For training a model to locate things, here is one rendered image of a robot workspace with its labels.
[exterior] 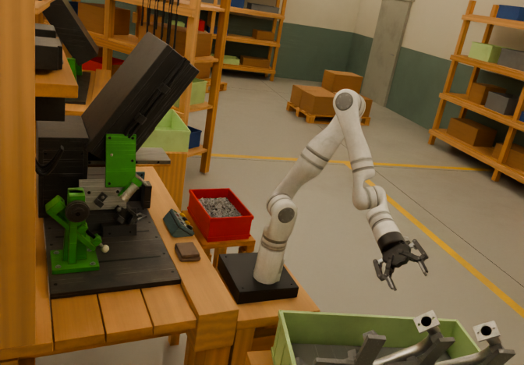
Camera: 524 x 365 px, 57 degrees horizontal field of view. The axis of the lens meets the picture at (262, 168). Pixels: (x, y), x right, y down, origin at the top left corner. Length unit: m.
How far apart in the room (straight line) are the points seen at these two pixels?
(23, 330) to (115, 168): 0.74
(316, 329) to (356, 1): 10.84
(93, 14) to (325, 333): 4.42
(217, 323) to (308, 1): 10.37
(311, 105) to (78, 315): 6.56
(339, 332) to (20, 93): 1.16
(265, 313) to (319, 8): 10.36
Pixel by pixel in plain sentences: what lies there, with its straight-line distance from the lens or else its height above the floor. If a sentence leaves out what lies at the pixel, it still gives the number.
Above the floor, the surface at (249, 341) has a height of 0.75.
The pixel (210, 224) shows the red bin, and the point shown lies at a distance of 2.15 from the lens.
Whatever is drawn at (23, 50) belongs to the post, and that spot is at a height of 1.68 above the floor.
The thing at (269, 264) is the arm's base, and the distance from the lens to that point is 1.75.
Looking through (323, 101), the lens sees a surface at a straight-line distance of 7.87.
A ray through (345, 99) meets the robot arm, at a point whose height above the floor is 1.60.
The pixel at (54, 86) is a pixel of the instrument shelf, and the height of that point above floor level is 1.53.
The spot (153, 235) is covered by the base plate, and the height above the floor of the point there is 0.90.
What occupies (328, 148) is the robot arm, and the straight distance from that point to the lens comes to 1.63.
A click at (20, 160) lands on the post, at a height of 1.42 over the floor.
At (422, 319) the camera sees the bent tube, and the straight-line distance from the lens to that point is 1.35.
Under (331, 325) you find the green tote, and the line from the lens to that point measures 1.65.
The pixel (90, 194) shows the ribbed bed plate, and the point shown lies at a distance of 2.00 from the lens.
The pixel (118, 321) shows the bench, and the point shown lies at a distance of 1.60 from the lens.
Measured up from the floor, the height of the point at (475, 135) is 0.42.
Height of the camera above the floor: 1.88
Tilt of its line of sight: 20 degrees down
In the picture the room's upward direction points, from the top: 10 degrees clockwise
